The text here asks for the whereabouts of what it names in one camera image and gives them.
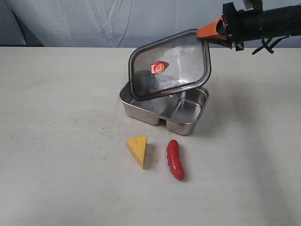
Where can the stainless steel lunch box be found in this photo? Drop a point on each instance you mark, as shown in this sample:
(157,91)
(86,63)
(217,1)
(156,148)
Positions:
(180,111)

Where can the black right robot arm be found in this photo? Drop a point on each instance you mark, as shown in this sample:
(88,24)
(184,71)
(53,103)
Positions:
(278,24)

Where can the yellow toy cheese wedge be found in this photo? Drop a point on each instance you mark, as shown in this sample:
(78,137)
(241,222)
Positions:
(137,146)

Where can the dark transparent lunch box lid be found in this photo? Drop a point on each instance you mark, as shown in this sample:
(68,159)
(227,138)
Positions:
(171,65)

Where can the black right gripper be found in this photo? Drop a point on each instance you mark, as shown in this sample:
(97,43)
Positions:
(238,26)

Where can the red toy sausage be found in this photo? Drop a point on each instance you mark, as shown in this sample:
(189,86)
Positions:
(174,161)

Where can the grey-blue backdrop cloth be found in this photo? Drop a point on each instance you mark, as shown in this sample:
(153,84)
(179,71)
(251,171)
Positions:
(100,23)

